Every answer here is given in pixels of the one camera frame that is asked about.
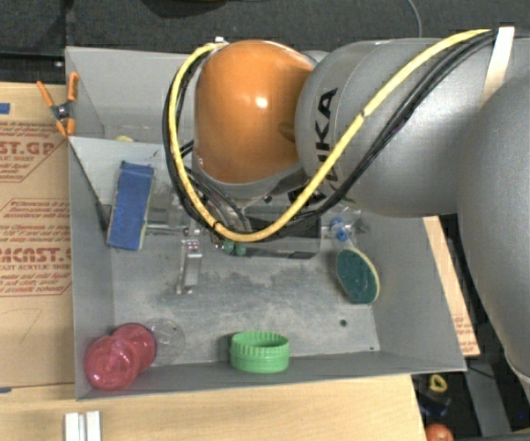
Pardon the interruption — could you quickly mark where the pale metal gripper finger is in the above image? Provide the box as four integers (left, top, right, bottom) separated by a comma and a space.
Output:
146, 223, 201, 239
175, 238, 204, 296

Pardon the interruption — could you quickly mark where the blue sponge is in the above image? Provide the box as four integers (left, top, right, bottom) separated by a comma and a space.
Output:
106, 160, 156, 252

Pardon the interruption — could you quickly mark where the clear thing with blue caps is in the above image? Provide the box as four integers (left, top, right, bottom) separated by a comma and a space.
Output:
329, 209, 369, 248

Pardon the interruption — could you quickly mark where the grey metal bin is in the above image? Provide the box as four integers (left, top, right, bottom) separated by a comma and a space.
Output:
64, 46, 468, 401

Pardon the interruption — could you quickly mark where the clear plastic cup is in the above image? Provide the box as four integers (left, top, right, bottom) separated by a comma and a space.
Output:
146, 317, 187, 368

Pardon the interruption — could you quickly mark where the green and yellow round sponge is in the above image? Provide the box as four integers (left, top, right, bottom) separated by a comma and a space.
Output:
334, 247, 381, 306

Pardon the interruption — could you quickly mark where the red plastic round cup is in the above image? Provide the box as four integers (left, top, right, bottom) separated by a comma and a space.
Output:
111, 322, 158, 374
84, 334, 141, 392

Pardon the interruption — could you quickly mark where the green plastic lid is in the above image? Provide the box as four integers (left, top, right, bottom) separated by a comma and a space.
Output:
228, 331, 291, 375

